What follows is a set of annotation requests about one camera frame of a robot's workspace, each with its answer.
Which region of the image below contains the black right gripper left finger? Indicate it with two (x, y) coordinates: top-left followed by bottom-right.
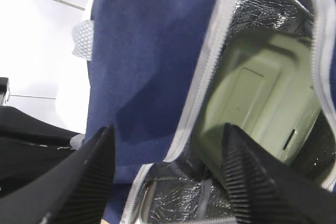
(1, 126), (115, 223)

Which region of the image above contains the navy and white lunch bag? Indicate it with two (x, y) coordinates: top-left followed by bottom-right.
(73, 0), (335, 223)

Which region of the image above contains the green lidded glass container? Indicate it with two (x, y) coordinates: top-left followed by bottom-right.
(194, 28), (321, 172)

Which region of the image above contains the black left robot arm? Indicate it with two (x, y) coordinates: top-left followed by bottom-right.
(1, 77), (81, 197)

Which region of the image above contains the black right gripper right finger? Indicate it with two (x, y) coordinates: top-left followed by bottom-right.
(221, 123), (335, 223)

